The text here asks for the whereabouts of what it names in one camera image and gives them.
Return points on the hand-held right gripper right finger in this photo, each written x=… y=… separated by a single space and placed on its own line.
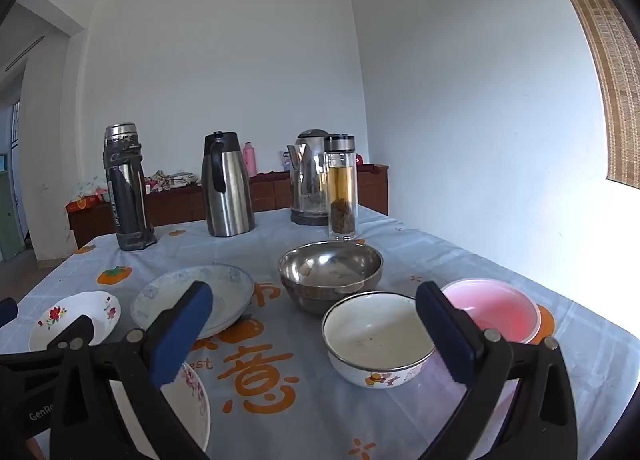
x=445 y=335

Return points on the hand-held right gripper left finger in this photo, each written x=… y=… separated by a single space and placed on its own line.
x=182 y=335

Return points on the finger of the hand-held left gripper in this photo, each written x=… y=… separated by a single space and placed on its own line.
x=7 y=311

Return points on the pink plastic bowl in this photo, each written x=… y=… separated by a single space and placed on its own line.
x=490 y=307

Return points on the blue patterned white plate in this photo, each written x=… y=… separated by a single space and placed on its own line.
x=230 y=290

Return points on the red flower white plate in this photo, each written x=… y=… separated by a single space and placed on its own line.
x=75 y=312

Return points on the white enamel bowl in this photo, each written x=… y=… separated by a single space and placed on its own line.
x=375 y=335

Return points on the pink flower white plate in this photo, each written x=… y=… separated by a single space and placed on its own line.
x=192 y=410

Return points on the steel bowl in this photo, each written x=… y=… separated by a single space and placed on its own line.
x=330 y=267

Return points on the green door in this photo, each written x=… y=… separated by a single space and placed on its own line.
x=7 y=220

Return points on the orange box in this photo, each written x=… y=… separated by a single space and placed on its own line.
x=85 y=203

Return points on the white plastic bag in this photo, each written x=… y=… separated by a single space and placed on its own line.
x=92 y=188

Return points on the black thermos bottle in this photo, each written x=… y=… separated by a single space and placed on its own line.
x=127 y=190

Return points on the pale blue printed tablecloth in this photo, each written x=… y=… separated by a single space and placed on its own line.
x=310 y=432

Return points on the brown wooden sideboard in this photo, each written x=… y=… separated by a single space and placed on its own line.
x=272 y=195

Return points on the glass tea bottle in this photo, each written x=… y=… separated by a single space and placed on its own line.
x=342 y=200

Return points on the pink thermos flask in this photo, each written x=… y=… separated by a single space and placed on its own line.
x=250 y=160

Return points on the steel electric kettle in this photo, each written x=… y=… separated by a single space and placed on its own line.
x=307 y=180

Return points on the fluorescent tube light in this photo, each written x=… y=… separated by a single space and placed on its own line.
x=25 y=53

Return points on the bamboo window blind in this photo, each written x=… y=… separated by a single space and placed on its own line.
x=615 y=90

